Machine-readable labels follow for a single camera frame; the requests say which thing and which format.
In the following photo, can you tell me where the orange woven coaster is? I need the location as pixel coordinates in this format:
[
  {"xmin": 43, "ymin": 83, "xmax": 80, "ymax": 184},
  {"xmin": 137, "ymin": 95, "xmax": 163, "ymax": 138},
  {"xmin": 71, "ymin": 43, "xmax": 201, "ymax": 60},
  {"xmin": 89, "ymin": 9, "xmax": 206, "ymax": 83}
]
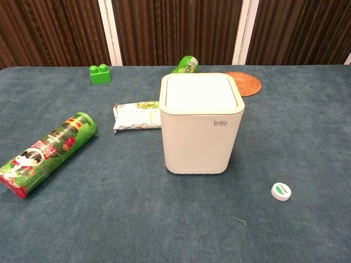
[{"xmin": 224, "ymin": 71, "xmax": 263, "ymax": 98}]

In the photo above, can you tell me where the blue table cloth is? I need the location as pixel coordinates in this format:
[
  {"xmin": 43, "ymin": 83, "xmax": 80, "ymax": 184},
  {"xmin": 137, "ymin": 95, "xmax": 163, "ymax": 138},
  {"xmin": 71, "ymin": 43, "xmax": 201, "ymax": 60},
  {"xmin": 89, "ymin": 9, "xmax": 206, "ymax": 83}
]
[{"xmin": 0, "ymin": 64, "xmax": 351, "ymax": 263}]

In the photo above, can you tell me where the green drink bottle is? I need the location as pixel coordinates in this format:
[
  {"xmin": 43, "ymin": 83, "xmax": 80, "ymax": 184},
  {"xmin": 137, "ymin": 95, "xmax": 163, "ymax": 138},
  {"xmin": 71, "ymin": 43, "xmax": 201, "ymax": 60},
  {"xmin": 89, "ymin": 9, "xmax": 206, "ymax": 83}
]
[{"xmin": 170, "ymin": 55, "xmax": 199, "ymax": 75}]

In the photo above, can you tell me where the brown pleated screen panel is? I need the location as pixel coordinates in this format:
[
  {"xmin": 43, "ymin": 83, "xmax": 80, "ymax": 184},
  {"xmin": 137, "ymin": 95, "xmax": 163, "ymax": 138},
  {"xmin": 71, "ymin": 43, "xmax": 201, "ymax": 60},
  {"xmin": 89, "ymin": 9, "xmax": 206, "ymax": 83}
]
[
  {"xmin": 245, "ymin": 0, "xmax": 351, "ymax": 66},
  {"xmin": 0, "ymin": 0, "xmax": 112, "ymax": 71},
  {"xmin": 111, "ymin": 0, "xmax": 244, "ymax": 66}
]

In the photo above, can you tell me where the green Pringles can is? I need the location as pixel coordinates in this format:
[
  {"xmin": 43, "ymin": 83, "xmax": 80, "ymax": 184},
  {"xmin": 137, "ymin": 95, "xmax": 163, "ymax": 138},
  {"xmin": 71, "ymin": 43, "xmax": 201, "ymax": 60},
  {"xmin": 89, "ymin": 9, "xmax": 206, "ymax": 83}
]
[{"xmin": 0, "ymin": 111, "xmax": 99, "ymax": 199}]

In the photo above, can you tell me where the small white green cap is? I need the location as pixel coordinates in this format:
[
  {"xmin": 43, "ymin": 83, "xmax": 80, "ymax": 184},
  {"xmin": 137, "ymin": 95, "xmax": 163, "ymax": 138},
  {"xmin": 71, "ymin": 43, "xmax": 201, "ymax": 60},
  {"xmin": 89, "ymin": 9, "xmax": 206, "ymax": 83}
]
[{"xmin": 270, "ymin": 181, "xmax": 292, "ymax": 203}]

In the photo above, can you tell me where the green toy brick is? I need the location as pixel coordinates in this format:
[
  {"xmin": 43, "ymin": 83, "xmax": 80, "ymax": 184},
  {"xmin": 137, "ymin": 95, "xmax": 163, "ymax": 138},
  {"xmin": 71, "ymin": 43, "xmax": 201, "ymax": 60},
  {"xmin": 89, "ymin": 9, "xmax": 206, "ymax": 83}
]
[{"xmin": 89, "ymin": 64, "xmax": 113, "ymax": 85}]

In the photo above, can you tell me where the white plastic box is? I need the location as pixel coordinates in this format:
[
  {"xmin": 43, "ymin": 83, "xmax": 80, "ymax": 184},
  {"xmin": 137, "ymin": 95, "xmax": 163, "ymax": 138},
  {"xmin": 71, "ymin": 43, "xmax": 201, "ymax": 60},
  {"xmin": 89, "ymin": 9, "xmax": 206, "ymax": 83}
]
[{"xmin": 160, "ymin": 72, "xmax": 245, "ymax": 175}]

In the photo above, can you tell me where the white plastic container lid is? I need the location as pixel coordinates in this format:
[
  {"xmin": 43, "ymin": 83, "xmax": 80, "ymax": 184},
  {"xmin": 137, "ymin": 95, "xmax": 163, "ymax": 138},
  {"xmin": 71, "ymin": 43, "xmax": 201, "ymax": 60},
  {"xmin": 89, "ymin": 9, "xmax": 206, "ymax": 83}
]
[{"xmin": 165, "ymin": 76, "xmax": 239, "ymax": 110}]

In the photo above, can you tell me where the white snack packet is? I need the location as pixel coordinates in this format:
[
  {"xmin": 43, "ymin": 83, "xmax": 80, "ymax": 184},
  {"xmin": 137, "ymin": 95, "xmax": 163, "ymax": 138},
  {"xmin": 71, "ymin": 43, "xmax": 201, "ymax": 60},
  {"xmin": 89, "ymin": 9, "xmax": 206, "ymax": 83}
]
[{"xmin": 112, "ymin": 100, "xmax": 162, "ymax": 134}]

